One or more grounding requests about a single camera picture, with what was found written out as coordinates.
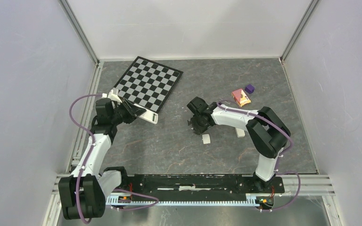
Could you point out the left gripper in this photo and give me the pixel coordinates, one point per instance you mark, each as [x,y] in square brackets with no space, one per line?
[135,111]

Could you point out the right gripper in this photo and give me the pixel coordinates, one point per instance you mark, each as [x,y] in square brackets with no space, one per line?
[199,129]

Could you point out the short white remote control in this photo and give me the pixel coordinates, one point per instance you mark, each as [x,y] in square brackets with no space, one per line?
[149,116]

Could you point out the short remote battery cover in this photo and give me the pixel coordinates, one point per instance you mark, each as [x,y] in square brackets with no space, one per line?
[206,139]

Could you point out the long white remote control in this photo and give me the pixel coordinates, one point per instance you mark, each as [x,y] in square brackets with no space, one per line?
[240,132]

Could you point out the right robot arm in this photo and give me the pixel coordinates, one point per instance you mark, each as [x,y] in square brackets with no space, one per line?
[269,134]

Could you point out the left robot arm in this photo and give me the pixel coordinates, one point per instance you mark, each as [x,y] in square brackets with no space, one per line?
[83,194]

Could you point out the black and grey chessboard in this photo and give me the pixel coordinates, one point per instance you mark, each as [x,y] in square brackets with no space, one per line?
[148,83]

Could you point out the red and yellow block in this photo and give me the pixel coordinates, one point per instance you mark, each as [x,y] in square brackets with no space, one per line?
[240,97]

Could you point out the purple cube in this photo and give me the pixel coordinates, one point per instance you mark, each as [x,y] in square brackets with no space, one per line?
[249,88]

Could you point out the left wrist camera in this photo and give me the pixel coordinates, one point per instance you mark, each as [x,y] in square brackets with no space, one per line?
[113,95]

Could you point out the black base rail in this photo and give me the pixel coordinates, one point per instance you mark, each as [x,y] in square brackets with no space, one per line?
[198,187]

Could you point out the white slotted cable duct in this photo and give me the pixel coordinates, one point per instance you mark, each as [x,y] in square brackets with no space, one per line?
[114,200]

